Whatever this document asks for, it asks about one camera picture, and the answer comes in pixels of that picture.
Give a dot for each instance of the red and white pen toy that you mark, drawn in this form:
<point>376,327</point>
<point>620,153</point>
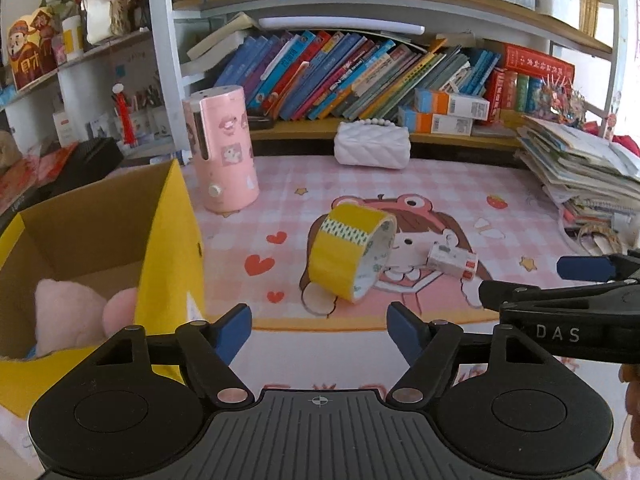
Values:
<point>124,115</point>

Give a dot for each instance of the yellow cardboard box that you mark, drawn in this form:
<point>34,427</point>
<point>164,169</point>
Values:
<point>90,230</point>

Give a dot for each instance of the white and wooden bookshelf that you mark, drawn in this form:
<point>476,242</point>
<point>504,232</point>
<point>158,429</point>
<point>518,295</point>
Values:
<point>160,35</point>

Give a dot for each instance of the white paper bag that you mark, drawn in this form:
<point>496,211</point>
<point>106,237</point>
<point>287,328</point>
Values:
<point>105,7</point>

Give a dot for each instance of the pen holder with pens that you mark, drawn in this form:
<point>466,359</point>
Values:
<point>150,117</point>

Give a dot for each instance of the yellow tape roll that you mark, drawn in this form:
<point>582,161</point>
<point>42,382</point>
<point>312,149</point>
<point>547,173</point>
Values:
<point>335,260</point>

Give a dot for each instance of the stack of papers and booklets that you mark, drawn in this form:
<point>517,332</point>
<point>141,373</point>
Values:
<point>580,160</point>

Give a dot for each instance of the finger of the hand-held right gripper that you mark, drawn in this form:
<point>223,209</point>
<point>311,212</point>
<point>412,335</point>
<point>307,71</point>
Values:
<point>580,267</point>
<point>520,294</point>

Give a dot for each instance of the pink cartoon desk mat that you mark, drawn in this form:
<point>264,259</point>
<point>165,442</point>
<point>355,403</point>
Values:
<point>280,195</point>

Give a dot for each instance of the pink plush toy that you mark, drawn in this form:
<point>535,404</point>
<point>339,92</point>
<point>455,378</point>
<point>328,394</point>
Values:
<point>75,312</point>

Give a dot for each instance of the orange and blue box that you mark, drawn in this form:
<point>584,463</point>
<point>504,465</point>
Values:
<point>450,104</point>
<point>435,122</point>

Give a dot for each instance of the white shelf unit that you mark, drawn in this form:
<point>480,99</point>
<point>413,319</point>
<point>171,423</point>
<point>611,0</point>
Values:
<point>90,90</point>

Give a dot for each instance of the white box red label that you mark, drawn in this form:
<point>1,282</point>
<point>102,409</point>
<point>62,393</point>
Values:
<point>64,127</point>

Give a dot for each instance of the thick red dictionary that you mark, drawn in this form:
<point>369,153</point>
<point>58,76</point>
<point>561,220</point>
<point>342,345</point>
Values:
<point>537,60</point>

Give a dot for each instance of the small white box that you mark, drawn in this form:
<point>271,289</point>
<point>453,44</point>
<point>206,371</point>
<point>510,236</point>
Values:
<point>450,261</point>

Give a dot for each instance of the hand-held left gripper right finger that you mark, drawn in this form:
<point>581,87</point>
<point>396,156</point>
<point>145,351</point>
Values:
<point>402,332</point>

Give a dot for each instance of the white quilted purse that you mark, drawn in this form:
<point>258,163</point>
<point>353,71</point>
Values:
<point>372,145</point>

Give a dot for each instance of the row of colourful books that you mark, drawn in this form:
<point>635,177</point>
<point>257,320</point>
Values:
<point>350,75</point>

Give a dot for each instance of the person's right hand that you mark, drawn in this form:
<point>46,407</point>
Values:
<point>632,380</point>

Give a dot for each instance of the colourful paper ornament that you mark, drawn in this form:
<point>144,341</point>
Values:
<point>560,97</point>

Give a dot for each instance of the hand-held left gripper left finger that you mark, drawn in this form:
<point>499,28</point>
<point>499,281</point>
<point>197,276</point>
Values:
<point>234,332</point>

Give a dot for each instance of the pink cartoon humidifier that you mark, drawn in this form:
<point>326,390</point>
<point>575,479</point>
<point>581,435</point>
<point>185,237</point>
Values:
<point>225,160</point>

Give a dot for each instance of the white cup yellow label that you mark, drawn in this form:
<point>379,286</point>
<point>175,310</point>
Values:
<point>73,37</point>

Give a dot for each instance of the fortune god doll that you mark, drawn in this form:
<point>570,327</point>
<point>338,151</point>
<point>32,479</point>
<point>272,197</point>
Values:
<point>30,52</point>

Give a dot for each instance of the thick cream-paged book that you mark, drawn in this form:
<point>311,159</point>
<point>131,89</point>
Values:
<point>220,40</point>

